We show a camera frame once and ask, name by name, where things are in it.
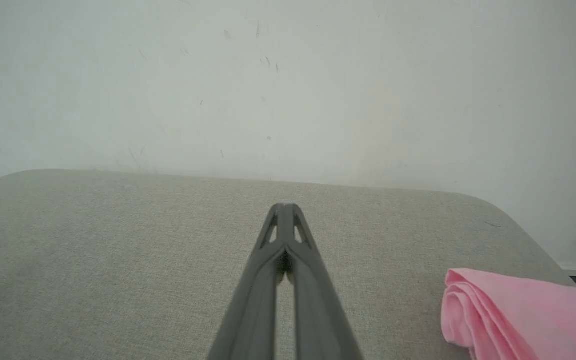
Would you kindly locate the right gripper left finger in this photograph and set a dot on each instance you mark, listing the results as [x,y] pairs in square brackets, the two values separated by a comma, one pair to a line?
[255,305]

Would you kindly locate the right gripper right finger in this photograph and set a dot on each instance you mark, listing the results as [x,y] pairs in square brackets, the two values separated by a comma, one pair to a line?
[318,310]

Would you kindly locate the pink garment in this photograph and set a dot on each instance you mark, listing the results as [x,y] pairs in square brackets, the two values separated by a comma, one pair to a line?
[523,315]

